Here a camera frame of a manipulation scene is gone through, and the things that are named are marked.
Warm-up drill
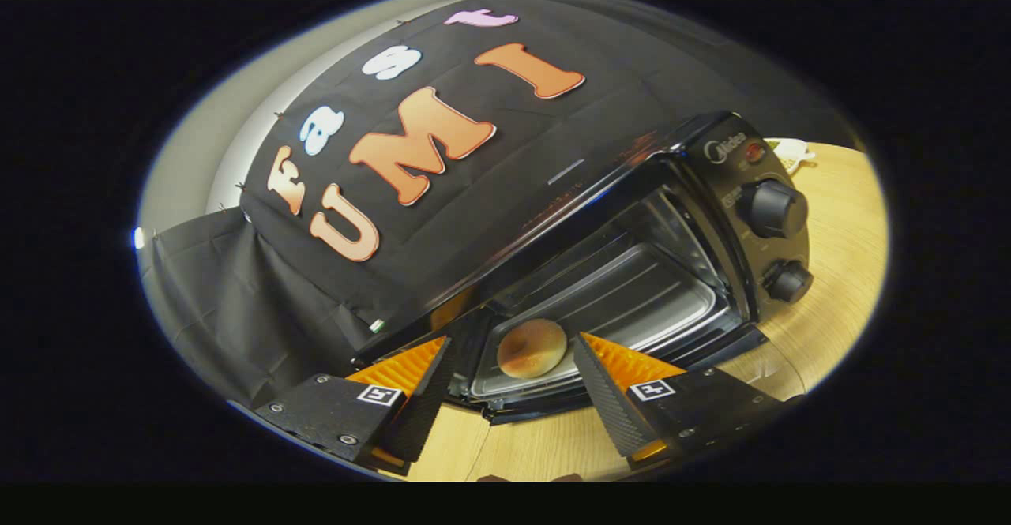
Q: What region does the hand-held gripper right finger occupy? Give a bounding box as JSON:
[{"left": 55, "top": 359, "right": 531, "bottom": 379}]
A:
[{"left": 573, "top": 332, "right": 806, "bottom": 471}]

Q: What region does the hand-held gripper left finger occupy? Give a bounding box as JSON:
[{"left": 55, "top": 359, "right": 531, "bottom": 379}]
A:
[{"left": 254, "top": 336, "right": 455, "bottom": 477}]

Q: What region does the round brown bread bun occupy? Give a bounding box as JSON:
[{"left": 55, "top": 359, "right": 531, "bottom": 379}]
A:
[{"left": 497, "top": 318, "right": 569, "bottom": 379}]

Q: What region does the black toaster oven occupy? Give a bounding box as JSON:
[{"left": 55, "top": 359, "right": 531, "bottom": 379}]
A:
[{"left": 348, "top": 111, "right": 814, "bottom": 478}]

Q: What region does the metal baking tray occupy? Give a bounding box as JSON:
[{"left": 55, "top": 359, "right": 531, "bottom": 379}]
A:
[{"left": 472, "top": 242, "right": 720, "bottom": 398}]

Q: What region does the small white condiment dish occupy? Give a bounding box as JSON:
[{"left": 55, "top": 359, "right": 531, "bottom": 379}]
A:
[{"left": 765, "top": 137, "right": 817, "bottom": 176}]

